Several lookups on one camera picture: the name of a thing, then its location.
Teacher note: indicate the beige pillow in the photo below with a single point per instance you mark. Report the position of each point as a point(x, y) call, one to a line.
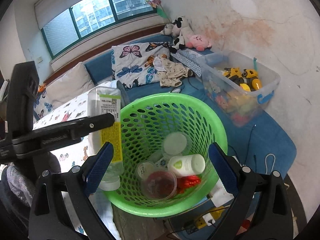
point(67, 87)

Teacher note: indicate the butterfly print pillow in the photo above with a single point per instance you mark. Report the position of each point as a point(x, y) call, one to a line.
point(42, 107)
point(132, 62)

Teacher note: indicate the clear plastic storage bin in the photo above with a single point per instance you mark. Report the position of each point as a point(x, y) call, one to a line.
point(252, 105)

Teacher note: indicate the yellow and black toy robot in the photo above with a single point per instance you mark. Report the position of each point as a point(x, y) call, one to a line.
point(246, 77)

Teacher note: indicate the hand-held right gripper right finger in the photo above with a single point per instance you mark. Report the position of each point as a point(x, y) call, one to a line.
point(222, 170)

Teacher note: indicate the green plastic mesh basket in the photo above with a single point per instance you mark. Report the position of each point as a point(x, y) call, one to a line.
point(140, 120)

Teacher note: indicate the grey patterned cloth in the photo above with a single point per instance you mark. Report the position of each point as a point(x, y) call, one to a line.
point(186, 58)

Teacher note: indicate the clear round plastic container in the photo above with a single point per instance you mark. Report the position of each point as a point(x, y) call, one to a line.
point(175, 143)

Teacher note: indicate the orange toy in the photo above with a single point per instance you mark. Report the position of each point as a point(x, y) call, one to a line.
point(41, 87)

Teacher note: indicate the blue padded window seat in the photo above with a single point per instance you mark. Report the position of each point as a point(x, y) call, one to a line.
point(262, 135)

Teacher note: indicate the cartoon printed bed sheet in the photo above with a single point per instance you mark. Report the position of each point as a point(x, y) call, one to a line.
point(75, 105)

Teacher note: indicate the black and white plush toy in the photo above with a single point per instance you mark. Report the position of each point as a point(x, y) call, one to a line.
point(178, 30)

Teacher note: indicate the pink round plush toy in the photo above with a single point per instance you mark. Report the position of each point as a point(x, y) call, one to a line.
point(198, 42)

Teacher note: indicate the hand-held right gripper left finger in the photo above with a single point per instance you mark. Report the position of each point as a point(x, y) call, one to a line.
point(100, 167)

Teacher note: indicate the red mesh net bag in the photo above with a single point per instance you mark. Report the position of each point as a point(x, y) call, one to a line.
point(191, 182)

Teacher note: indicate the clear bottle with yellow label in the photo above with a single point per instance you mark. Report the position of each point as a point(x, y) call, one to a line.
point(107, 102)

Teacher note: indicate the white bottle with green leaf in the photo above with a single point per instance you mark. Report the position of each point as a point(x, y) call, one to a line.
point(186, 165)

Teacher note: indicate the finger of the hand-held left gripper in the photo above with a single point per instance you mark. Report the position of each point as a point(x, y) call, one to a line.
point(75, 130)

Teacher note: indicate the beige patterned garment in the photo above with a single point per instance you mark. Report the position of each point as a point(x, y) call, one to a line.
point(171, 73)

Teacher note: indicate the green framed window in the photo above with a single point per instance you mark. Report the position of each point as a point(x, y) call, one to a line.
point(87, 17)

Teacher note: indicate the yellow and white power strip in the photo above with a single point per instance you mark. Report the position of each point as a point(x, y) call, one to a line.
point(207, 217)

